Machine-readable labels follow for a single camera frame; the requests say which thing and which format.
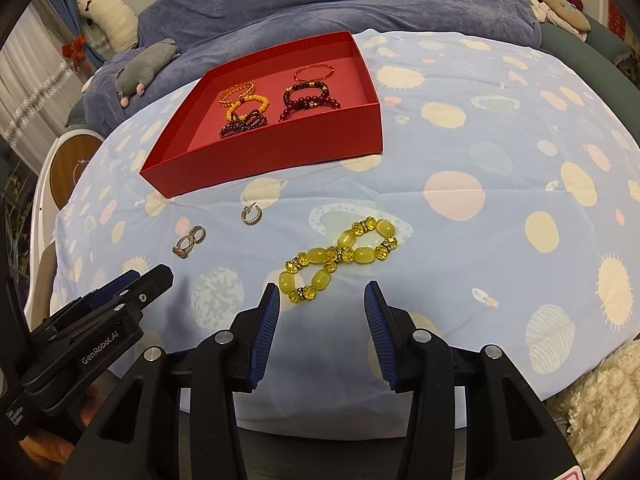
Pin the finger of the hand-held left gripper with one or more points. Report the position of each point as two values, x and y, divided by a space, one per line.
115 285
145 285

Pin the white plush toy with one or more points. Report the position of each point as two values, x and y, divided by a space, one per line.
112 17

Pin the person's left hand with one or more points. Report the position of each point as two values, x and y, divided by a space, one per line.
90 402

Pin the silver hoop earring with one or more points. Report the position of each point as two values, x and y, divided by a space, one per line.
252 215

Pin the blue purple plush blanket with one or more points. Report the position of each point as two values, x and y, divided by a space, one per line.
300 0

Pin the white sheer curtain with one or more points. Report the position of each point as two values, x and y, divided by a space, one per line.
25 70

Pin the green bed frame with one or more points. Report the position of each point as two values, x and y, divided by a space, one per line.
590 42

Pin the wide gold bangle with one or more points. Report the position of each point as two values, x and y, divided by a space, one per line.
229 94

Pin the red bow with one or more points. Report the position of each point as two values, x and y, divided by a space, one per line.
75 50

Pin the blue planet print bedsheet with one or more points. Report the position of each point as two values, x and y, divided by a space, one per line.
450 135

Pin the red cardboard box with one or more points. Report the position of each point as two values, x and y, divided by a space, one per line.
300 150

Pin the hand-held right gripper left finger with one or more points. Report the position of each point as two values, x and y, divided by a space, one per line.
265 340

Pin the cream fluffy rug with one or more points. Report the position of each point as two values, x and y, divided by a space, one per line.
605 400

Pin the round wooden top table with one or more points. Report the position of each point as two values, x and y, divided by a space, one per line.
72 165

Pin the red hanging banner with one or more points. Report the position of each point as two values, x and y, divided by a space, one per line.
616 17

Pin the grey plush mouse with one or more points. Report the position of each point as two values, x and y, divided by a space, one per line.
145 67

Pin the beige plush toy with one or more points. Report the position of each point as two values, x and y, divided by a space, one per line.
557 7

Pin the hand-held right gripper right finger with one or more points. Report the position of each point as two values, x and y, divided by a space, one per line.
377 335

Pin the thin gold bangle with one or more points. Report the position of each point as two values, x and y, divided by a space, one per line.
312 71

